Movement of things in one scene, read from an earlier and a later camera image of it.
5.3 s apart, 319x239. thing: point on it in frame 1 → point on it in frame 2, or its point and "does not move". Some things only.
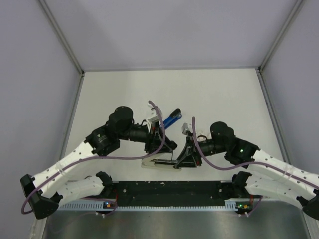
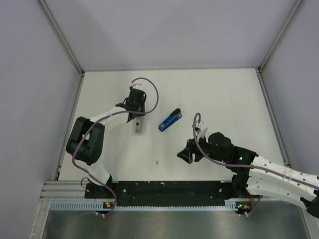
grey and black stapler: [161, 161] → [138, 125]
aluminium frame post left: [61, 36] does not move
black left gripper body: [149, 145] → [140, 106]
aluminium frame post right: [296, 8] does not move
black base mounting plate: [156, 193] does not move
